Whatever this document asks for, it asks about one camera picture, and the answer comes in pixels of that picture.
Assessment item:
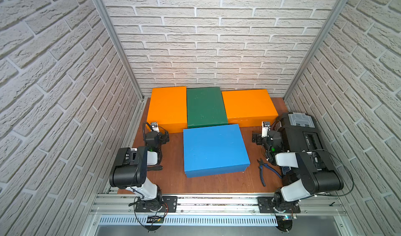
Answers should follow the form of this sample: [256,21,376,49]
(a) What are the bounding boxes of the aluminium front rail frame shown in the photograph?
[81,192,357,236]

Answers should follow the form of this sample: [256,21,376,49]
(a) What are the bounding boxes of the wrist white camera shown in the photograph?
[261,121,271,138]
[150,122,160,132]

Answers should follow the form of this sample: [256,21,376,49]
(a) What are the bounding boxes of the green shoebox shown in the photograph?
[187,87,228,128]

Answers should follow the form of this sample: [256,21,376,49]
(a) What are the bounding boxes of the black grey toolbox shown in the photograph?
[275,113,326,168]

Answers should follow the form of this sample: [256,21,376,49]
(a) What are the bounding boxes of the blue shoebox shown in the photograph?
[183,124,250,178]

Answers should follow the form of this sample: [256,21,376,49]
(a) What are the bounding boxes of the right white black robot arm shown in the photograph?
[252,128,344,213]

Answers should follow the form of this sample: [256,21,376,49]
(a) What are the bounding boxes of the black handled screwdriver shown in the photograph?
[147,165,163,171]

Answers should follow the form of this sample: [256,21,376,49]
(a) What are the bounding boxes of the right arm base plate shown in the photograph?
[257,196,301,214]

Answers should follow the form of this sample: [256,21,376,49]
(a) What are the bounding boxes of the right corner aluminium profile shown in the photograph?
[283,0,349,101]

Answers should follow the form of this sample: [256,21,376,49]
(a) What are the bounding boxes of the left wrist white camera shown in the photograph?
[150,122,160,132]

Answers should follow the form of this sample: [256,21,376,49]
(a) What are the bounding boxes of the left corner aluminium profile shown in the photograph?
[93,0,144,100]

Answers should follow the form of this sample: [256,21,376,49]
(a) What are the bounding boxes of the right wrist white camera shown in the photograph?
[261,121,271,138]

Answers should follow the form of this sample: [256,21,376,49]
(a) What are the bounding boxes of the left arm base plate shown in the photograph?
[134,195,178,215]

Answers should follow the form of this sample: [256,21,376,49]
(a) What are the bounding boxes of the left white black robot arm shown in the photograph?
[109,131,169,211]

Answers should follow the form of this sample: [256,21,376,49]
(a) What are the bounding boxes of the orange shoebox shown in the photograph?
[147,86,188,134]
[222,89,278,127]

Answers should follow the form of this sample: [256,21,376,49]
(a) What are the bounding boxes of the corner aluminium profile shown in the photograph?
[283,0,349,101]
[93,0,144,100]

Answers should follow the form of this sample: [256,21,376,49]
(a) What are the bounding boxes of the blue handled pliers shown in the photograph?
[256,158,283,187]

